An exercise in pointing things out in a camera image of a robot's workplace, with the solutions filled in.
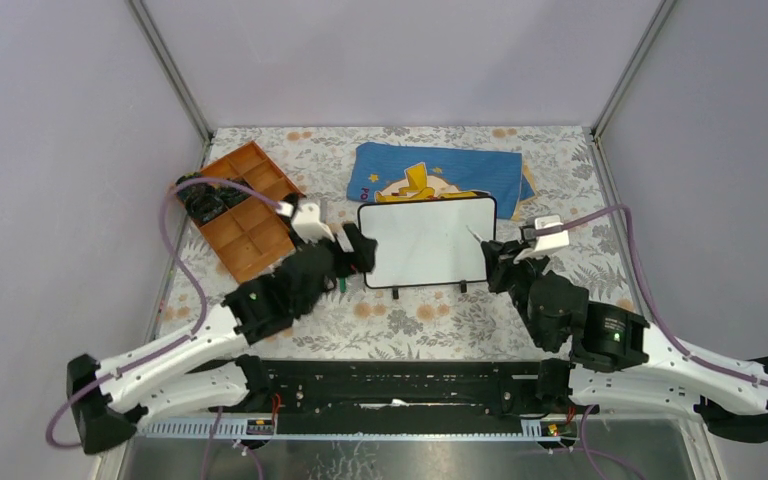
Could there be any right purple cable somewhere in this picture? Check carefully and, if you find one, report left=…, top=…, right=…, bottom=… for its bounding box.
left=536, top=204, right=768, bottom=415

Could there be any orange compartment tray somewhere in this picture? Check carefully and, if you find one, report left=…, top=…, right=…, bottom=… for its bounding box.
left=176, top=142, right=302, bottom=283

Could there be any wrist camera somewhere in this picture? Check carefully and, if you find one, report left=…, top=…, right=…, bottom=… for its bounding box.
left=514, top=215, right=570, bottom=263
left=276, top=199, right=335, bottom=243

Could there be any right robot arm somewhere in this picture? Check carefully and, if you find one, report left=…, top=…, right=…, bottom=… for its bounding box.
left=480, top=240, right=768, bottom=444

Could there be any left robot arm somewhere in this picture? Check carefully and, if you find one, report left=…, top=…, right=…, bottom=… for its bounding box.
left=67, top=222, right=378, bottom=455

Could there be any dark rolled fabric middle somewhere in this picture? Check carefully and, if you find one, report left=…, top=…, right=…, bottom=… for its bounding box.
left=216, top=180, right=251, bottom=208

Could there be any dark rolled fabric left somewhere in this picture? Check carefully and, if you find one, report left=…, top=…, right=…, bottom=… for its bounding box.
left=176, top=183, right=228, bottom=226

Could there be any floral table cloth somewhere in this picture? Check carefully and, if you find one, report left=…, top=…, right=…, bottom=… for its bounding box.
left=158, top=125, right=637, bottom=362

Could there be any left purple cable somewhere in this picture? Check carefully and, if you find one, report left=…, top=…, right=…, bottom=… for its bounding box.
left=44, top=177, right=293, bottom=452

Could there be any small whiteboard black frame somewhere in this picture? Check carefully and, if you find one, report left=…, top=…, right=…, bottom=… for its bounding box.
left=357, top=197, right=497, bottom=290

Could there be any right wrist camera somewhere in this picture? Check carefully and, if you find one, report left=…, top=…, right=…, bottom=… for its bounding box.
left=514, top=215, right=570, bottom=263

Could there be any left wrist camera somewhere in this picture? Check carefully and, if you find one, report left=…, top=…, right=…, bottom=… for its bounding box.
left=276, top=199, right=335, bottom=243

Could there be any green whiteboard marker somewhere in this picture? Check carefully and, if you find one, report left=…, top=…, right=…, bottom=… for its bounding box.
left=466, top=225, right=486, bottom=244

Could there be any purple cable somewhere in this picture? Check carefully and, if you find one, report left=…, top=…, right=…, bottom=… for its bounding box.
left=44, top=177, right=293, bottom=452
left=536, top=204, right=768, bottom=415

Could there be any blue cartoon cloth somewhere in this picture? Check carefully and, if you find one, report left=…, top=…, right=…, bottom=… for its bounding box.
left=347, top=142, right=536, bottom=219

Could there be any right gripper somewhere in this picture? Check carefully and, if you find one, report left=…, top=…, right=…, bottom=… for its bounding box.
left=478, top=239, right=548, bottom=347

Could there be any dark rolled fabric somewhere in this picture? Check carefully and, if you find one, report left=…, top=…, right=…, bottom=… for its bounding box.
left=176, top=183, right=228, bottom=226
left=216, top=180, right=251, bottom=208

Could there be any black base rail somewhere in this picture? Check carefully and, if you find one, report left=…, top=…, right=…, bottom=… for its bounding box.
left=224, top=359, right=587, bottom=437

